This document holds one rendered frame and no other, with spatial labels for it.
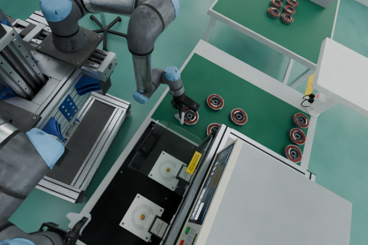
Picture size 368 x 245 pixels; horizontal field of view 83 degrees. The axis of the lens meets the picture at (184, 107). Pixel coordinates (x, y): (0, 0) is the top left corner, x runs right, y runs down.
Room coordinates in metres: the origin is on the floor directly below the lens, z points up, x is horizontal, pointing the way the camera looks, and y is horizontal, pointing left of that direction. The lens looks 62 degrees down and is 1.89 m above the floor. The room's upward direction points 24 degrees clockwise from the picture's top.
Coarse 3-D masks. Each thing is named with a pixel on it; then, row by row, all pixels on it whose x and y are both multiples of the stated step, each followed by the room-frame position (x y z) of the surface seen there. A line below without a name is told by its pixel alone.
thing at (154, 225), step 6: (150, 216) -0.01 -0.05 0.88; (156, 216) 0.00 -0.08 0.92; (150, 222) -0.03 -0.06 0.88; (156, 222) -0.02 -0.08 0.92; (162, 222) -0.01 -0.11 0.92; (168, 222) 0.00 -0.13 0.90; (150, 228) -0.04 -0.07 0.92; (156, 228) -0.04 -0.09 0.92; (162, 228) -0.03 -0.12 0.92; (156, 234) -0.06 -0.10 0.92; (162, 234) -0.05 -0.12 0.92
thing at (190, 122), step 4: (188, 108) 0.60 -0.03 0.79; (184, 112) 0.56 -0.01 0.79; (188, 112) 0.59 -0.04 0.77; (192, 112) 0.59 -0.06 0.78; (196, 112) 0.60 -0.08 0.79; (184, 116) 0.54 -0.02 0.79; (196, 116) 0.57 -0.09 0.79; (184, 120) 0.51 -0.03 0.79; (188, 120) 0.53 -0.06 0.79; (192, 120) 0.54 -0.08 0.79; (196, 120) 0.55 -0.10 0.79; (184, 124) 0.51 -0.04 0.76; (188, 124) 0.51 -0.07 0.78; (192, 124) 0.52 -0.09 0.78
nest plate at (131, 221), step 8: (136, 200) 0.03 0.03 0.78; (144, 200) 0.04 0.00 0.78; (136, 208) 0.00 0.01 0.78; (144, 208) 0.01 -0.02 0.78; (152, 208) 0.03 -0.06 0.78; (160, 208) 0.04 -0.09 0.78; (128, 216) -0.04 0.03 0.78; (136, 216) -0.03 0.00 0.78; (160, 216) 0.01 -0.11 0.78; (120, 224) -0.08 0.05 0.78; (128, 224) -0.07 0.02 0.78; (136, 224) -0.06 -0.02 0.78; (144, 224) -0.05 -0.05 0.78; (136, 232) -0.09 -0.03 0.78; (144, 232) -0.08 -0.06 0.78
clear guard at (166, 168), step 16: (160, 128) 0.32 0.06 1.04; (176, 128) 0.34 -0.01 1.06; (144, 144) 0.23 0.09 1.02; (160, 144) 0.24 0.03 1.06; (176, 144) 0.27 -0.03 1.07; (192, 144) 0.30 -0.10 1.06; (208, 144) 0.33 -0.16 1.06; (144, 160) 0.16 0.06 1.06; (160, 160) 0.19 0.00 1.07; (176, 160) 0.21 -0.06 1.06; (160, 176) 0.13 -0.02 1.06; (176, 176) 0.15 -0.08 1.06; (192, 176) 0.18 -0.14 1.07; (176, 192) 0.10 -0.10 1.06
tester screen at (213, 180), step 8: (224, 152) 0.26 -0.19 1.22; (224, 160) 0.22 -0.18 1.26; (216, 168) 0.20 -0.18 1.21; (208, 176) 0.18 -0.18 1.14; (216, 176) 0.17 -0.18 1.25; (208, 184) 0.15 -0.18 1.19; (216, 184) 0.14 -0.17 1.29; (208, 192) 0.12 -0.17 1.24; (208, 200) 0.09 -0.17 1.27; (200, 216) 0.05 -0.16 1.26
